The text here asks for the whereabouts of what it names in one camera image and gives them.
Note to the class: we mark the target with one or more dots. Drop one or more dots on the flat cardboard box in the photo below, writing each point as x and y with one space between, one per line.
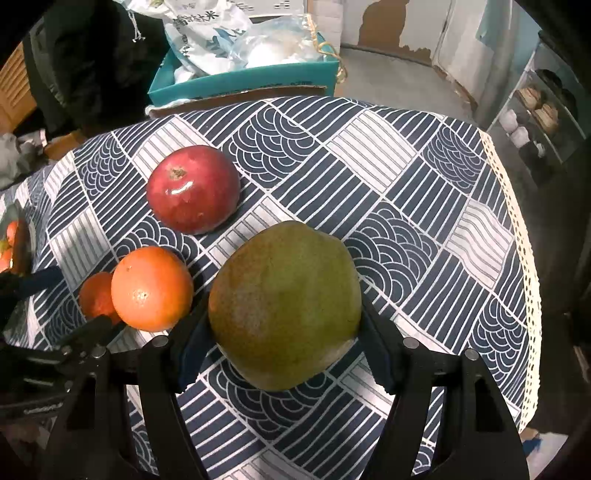
64 145

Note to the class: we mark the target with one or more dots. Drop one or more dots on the grey metal pipe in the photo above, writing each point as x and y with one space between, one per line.
508 69

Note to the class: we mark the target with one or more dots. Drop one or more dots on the black hooded coat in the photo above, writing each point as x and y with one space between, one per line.
101 69

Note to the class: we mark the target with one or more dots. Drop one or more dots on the clear glass bowl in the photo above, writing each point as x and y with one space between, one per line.
22 240

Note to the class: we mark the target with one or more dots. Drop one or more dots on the green yellow mango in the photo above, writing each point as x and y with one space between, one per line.
284 304

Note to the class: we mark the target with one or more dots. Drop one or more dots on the glass shoe rack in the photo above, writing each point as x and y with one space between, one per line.
531 83

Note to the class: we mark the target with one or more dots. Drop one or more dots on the white door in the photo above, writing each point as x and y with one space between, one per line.
406 23

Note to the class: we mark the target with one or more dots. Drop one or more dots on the clear plastic bag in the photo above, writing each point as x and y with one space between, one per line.
277 46

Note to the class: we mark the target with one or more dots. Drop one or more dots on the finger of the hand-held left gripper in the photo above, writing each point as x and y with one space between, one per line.
92 328
39 279

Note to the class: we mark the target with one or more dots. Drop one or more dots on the red apple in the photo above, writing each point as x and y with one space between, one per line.
194 189

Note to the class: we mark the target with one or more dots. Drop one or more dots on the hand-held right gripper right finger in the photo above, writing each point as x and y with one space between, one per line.
381 364

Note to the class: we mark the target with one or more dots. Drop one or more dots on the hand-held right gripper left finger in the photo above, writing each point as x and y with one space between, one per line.
187 369

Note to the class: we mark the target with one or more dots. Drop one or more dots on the grey clothing pile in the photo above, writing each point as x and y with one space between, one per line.
18 157

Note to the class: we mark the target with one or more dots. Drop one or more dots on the navy white patterned tablecloth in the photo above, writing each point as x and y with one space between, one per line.
392 184

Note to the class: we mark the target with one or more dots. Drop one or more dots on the brown cardboard box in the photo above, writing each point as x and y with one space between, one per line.
184 109

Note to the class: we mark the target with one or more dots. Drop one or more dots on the teal storage box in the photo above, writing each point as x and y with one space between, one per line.
240 83

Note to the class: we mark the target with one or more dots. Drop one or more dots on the white perforated basket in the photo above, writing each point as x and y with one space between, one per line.
281 7

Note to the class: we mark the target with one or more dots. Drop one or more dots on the white printed rice bag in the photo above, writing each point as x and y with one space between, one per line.
198 37

